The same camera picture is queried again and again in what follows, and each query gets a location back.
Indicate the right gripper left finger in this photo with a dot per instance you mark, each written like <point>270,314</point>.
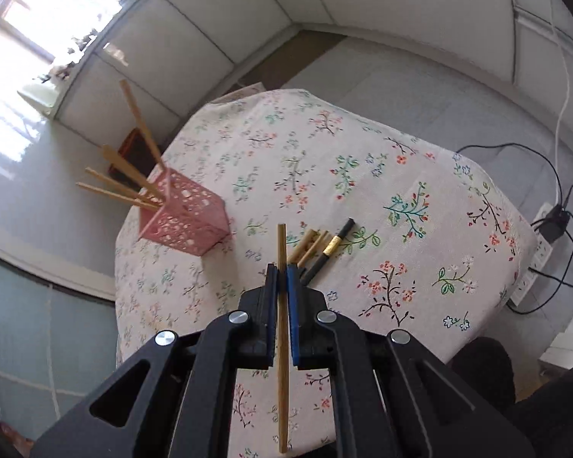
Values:
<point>258,346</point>

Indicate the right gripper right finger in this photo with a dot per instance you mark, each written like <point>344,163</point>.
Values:
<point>308,339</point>

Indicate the bamboo chopstick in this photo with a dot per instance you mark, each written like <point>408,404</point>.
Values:
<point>141,124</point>
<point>128,170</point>
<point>282,341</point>
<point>312,249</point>
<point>120,187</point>
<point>301,248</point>
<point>118,197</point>

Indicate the black gold-banded chopstick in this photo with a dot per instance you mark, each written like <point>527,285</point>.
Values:
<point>327,252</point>

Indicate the bamboo chopstick on table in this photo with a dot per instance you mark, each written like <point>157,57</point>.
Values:
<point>301,248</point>
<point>312,249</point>

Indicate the pink perforated plastic basket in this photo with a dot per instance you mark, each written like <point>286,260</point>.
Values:
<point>192,219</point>

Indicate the floral tablecloth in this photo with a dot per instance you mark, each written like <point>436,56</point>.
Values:
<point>437,247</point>

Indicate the brown waste bin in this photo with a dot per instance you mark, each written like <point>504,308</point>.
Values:
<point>136,151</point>

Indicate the white power strip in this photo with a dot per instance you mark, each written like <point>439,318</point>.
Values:
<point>542,253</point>

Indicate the dark floor mat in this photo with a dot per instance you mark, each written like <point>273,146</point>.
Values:
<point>292,57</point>

